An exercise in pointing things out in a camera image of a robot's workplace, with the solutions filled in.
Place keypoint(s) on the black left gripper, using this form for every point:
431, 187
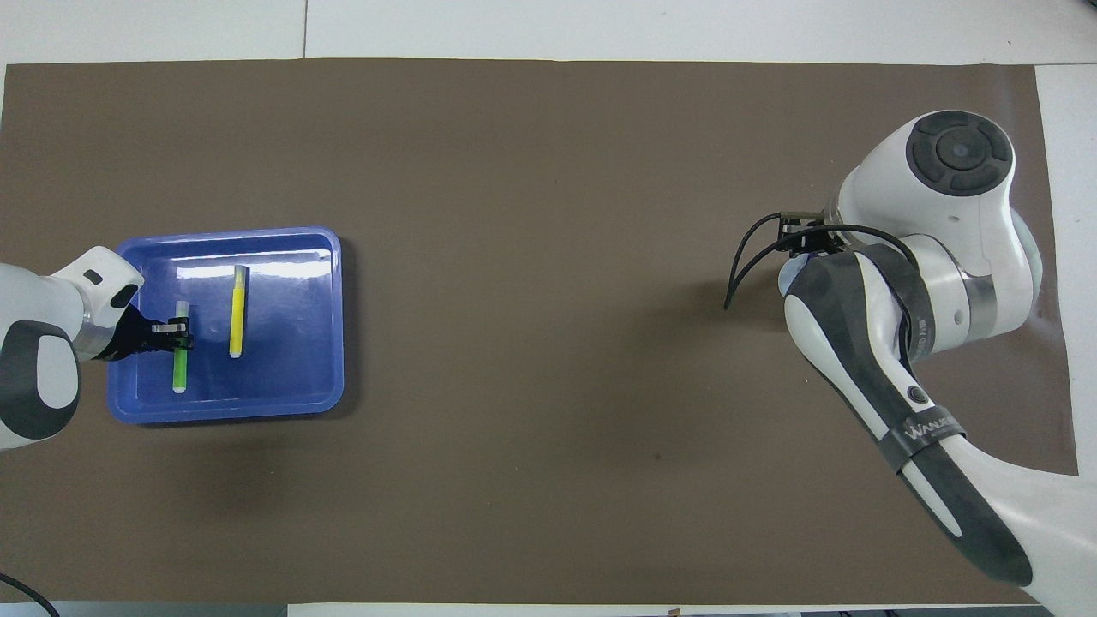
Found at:
133, 336

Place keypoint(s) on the brown table mat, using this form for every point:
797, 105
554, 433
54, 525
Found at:
548, 171

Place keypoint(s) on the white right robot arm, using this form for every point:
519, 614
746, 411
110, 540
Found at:
960, 257

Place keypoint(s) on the blue plastic tray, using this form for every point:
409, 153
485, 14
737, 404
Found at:
291, 360

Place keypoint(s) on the green highlighter pen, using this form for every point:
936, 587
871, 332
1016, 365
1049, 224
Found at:
180, 373

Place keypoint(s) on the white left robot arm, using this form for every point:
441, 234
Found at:
34, 377

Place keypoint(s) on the yellow highlighter pen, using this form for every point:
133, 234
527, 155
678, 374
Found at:
237, 317

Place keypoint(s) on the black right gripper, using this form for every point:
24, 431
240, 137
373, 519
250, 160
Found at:
810, 233

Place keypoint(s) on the translucent blue plastic cup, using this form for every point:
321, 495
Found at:
788, 276

